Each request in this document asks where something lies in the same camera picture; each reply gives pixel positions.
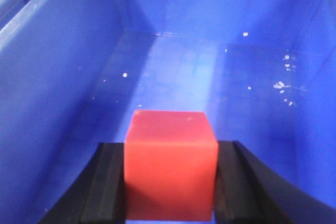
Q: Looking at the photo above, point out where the red foam cube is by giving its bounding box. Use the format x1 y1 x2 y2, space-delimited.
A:
124 110 219 221

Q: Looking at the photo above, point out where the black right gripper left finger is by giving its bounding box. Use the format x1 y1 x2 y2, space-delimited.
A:
40 143 127 223

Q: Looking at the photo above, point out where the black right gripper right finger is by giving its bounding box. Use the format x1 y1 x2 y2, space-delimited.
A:
214 141 335 223

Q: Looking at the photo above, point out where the blue bin front right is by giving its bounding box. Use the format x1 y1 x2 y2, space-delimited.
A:
1 0 335 223

